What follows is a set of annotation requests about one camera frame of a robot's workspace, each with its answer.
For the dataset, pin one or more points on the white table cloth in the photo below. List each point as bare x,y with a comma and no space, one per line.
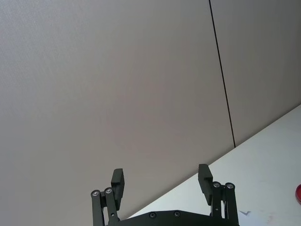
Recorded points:
263,160

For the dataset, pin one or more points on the round red object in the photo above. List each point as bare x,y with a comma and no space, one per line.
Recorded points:
298,194

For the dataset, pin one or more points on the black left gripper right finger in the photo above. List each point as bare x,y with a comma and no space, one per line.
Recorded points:
205,179

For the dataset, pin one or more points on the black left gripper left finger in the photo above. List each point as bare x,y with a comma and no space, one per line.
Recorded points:
117,181

